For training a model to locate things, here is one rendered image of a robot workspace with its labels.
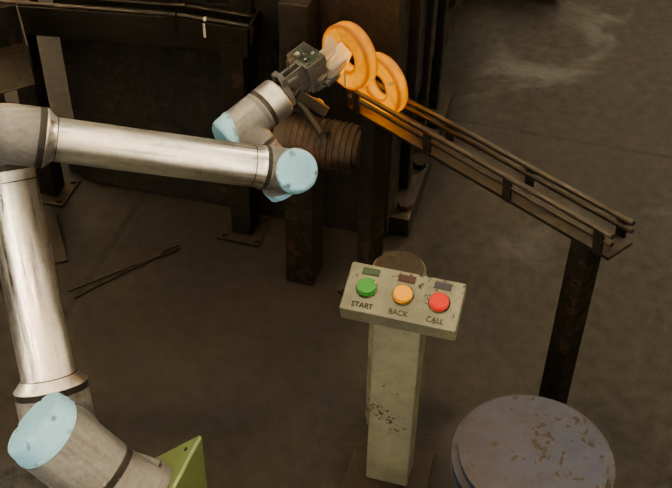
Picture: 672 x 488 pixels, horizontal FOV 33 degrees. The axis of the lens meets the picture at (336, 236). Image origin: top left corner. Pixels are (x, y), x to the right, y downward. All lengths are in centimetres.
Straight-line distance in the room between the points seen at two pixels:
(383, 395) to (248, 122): 66
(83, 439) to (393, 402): 70
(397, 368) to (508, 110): 162
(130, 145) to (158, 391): 91
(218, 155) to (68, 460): 64
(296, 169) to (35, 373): 66
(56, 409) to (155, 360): 85
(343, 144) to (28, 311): 92
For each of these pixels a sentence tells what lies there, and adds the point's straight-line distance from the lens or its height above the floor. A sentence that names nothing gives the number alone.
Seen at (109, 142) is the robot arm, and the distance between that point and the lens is 219.
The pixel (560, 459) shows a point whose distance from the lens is 228.
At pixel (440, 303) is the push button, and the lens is 227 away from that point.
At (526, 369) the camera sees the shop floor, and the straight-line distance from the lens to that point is 299.
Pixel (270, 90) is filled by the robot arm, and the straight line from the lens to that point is 241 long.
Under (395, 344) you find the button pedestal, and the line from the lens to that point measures 235.
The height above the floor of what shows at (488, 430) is 43.
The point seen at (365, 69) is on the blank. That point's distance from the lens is 250.
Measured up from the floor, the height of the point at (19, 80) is 61.
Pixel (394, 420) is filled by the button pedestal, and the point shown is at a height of 24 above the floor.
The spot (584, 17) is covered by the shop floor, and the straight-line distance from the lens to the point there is 440.
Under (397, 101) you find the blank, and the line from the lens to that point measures 263.
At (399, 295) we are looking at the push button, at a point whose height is 61.
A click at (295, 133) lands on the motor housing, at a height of 52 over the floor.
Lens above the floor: 223
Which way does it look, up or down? 42 degrees down
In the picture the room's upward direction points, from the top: 1 degrees clockwise
